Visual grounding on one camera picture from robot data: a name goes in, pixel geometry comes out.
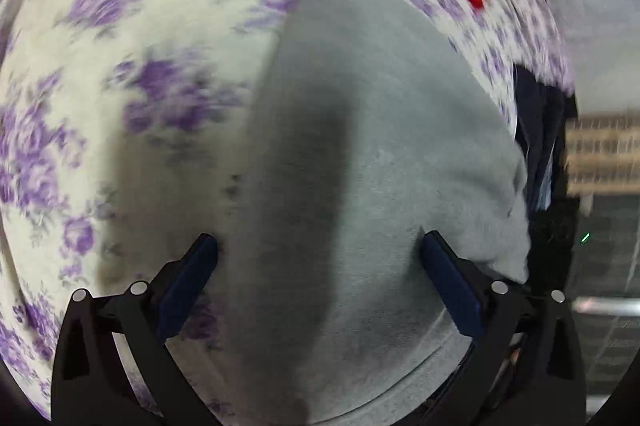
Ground dark clothing pile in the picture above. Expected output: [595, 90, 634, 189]
[510, 64, 584, 297]

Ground light wooden slatted furniture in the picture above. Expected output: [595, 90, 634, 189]
[564, 110, 640, 197]

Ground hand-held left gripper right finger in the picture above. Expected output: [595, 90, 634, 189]
[421, 230, 588, 426]

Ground purple floral bed sheet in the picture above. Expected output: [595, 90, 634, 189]
[0, 0, 577, 422]

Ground metal rail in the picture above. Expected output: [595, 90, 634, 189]
[572, 297, 640, 317]

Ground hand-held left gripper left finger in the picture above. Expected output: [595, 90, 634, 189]
[51, 233, 222, 426]

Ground gray pants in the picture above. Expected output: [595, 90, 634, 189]
[205, 0, 532, 426]

